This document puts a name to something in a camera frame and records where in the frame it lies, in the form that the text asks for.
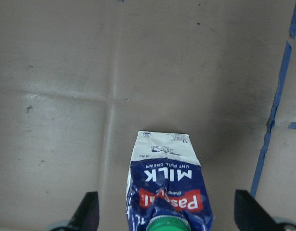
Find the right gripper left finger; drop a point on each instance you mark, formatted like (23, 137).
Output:
(87, 215)

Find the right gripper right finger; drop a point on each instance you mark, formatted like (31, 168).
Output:
(249, 214)

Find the blue white milk carton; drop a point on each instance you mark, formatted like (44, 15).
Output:
(165, 186)

